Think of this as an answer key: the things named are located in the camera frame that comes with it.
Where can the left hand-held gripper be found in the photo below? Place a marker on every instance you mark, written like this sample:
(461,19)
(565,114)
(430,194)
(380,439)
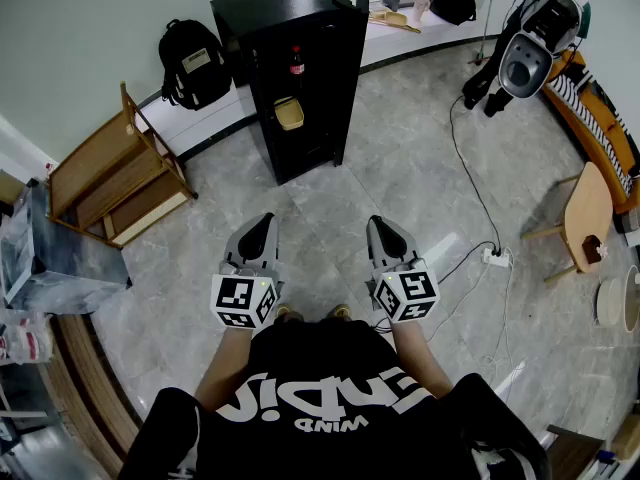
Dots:
(240,298)

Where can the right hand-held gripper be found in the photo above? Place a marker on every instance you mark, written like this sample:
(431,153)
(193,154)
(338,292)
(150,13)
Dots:
(410,293)

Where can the cola bottle red cap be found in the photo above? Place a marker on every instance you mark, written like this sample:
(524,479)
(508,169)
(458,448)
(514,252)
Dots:
(296,68)

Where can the black mini fridge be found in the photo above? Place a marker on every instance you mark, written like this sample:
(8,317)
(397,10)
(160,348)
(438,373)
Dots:
(300,8)

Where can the person's left forearm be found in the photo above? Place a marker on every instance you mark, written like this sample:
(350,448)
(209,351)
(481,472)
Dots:
(227,363)

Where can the person's right forearm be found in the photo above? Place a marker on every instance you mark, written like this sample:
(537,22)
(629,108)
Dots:
(417,358)

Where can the person's left shoe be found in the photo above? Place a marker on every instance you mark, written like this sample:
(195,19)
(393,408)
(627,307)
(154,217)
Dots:
(283,311)

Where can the person's shoe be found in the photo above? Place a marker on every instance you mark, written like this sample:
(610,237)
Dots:
(283,311)
(342,311)

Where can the person's right shoe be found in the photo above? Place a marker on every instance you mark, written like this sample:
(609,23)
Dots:
(342,311)

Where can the white power strip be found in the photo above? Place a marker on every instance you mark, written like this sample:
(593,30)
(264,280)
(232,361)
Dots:
(495,258)

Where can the yellow plastic container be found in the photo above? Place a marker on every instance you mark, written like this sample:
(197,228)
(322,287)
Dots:
(289,114)

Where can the wooden shelf rack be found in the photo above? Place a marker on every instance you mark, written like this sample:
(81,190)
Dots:
(95,168)

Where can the black backpack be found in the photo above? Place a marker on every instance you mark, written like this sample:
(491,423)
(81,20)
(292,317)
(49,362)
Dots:
(195,63)

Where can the grey marbled cabinet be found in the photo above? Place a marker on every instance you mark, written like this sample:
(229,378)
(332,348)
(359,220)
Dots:
(65,263)

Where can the white low ledge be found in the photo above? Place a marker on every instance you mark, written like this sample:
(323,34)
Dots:
(400,43)

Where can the wooden side table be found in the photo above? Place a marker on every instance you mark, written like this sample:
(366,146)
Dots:
(590,208)

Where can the small brown box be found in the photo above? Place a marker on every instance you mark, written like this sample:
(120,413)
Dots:
(593,249)

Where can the person's black printed t-shirt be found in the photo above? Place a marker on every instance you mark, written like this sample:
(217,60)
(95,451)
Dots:
(325,448)

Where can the wooden tray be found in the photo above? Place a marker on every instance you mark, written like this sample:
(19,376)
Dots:
(395,20)

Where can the wooden board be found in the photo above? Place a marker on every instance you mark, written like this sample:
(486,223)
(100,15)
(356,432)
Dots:
(85,393)

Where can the orange sofa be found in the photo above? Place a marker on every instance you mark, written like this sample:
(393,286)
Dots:
(590,128)

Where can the pale pink cup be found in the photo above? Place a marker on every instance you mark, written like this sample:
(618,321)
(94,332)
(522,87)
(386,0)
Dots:
(421,7)

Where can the striped blanket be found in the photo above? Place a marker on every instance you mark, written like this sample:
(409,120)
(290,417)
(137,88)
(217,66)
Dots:
(585,103)

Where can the dark tablet stand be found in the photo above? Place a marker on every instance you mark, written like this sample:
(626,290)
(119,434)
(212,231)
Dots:
(392,0)

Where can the black bag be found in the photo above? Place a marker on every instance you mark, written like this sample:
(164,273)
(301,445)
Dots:
(452,3)

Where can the white round bin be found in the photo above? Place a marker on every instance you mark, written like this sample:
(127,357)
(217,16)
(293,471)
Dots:
(632,298)

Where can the clear plastic bag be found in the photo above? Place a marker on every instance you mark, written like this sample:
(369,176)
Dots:
(25,338)

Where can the dark wooden stool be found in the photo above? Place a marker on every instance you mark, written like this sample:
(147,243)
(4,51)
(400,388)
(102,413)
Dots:
(570,453)

